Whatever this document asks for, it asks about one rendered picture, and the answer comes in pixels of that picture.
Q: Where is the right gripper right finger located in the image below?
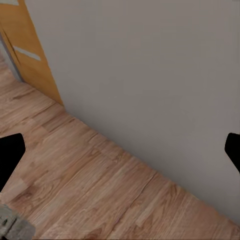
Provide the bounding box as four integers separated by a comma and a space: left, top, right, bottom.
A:
224, 133, 240, 172

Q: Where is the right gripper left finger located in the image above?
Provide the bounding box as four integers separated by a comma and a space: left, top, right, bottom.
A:
0, 133, 26, 192

